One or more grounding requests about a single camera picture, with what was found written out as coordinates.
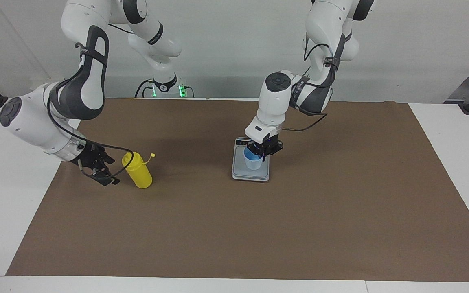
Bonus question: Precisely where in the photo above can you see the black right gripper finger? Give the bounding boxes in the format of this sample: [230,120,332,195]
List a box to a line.
[82,170,120,186]
[96,146,115,164]

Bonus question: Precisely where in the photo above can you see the light blue plastic cup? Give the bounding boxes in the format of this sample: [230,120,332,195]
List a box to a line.
[243,146,265,171]

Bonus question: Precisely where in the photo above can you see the yellow seasoning bottle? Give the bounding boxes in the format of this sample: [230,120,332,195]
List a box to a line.
[122,151,156,189]

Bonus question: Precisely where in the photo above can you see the silver digital kitchen scale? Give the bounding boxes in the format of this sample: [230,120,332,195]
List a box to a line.
[231,137,271,182]

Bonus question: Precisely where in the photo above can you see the brown paper table mat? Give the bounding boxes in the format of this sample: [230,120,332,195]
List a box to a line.
[6,98,469,282]

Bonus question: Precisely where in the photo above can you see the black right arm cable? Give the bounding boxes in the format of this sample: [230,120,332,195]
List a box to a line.
[47,98,134,181]

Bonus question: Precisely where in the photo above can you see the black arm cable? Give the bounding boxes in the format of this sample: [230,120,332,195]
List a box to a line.
[283,33,343,133]
[47,98,134,181]

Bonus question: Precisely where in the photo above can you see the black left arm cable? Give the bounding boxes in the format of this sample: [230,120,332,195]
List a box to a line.
[283,33,343,133]

